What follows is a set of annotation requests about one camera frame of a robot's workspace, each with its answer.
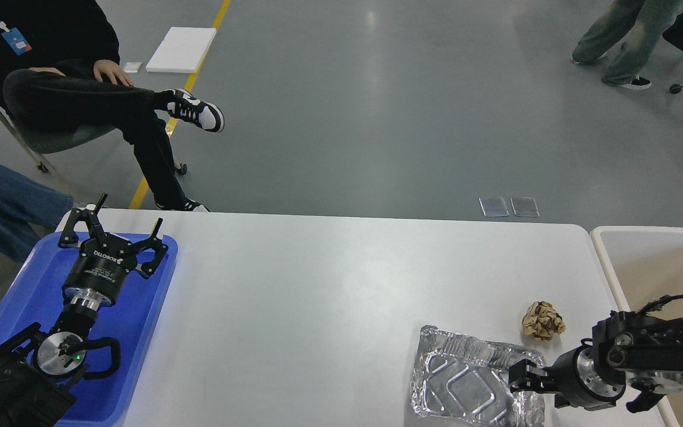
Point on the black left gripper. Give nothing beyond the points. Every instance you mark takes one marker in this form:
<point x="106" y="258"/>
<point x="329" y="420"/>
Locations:
<point x="101" y="266"/>

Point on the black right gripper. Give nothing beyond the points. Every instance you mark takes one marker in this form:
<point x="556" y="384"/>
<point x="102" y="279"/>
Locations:
<point x="573" y="375"/>

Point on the aluminium foil tray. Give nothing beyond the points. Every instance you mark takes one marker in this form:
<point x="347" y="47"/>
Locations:
<point x="464" y="378"/>

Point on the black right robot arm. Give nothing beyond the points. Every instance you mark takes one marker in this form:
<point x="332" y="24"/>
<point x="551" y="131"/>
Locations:
<point x="630" y="348"/>

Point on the crumpled brown paper ball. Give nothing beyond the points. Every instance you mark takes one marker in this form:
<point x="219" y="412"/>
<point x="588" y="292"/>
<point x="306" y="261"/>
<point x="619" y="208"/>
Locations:
<point x="542" y="322"/>

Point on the blue plastic tray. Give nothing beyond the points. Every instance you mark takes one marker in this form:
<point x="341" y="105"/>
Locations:
<point x="69" y="320"/>

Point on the person in blue jeans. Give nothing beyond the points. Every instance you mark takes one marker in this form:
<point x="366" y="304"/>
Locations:
<point x="23" y="203"/>

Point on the grey office chair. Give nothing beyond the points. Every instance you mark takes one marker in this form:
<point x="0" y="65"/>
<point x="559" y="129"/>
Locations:
<point x="36" y="143"/>

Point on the beige plastic bin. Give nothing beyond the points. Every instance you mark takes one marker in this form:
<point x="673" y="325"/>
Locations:
<point x="642" y="264"/>

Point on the right floor plate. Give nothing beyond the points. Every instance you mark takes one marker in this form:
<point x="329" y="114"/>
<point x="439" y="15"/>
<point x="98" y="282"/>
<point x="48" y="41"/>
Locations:
<point x="525" y="206"/>

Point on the floor plate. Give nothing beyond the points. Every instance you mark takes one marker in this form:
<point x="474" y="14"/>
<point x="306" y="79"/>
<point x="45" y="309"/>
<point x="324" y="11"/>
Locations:
<point x="525" y="206"/>
<point x="494" y="206"/>

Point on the left floor plate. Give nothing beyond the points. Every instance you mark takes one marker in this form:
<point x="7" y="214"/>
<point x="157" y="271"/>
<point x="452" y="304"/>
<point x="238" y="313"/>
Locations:
<point x="494" y="206"/>

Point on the seated person in black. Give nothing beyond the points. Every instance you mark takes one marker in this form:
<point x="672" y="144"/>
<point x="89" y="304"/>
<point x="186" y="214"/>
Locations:
<point x="72" y="76"/>

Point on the white foam board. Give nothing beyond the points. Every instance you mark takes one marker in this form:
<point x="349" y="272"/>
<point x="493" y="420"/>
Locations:
<point x="182" y="50"/>

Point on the blue id badge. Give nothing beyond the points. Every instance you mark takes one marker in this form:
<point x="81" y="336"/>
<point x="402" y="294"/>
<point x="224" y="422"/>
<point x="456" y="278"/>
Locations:
<point x="16" y="41"/>

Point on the standing person in jeans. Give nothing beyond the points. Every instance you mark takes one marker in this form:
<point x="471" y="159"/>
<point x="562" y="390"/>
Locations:
<point x="639" y="26"/>

